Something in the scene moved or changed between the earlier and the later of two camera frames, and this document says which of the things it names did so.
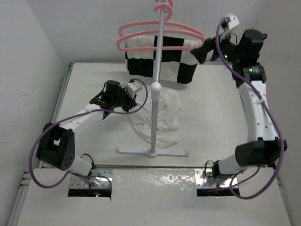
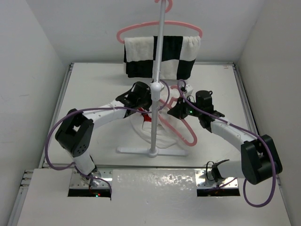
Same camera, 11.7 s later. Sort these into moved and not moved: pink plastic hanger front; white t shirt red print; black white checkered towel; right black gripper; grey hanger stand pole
Moved: right black gripper; pink plastic hanger front; white t shirt red print
Not moved: black white checkered towel; grey hanger stand pole
